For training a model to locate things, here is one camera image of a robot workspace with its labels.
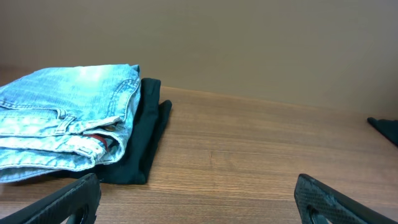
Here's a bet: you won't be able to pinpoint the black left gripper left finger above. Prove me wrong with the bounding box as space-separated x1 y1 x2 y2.
1 173 101 224

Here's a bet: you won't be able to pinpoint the folded light blue jeans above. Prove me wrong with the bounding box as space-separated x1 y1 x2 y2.
1 64 141 183

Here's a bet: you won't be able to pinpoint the navy blue shorts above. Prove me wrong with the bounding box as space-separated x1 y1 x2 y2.
367 117 398 146

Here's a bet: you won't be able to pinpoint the folded black garment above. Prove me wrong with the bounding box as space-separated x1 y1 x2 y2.
50 78 172 185

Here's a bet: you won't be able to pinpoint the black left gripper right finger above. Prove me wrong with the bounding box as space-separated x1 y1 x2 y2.
294 174 397 224

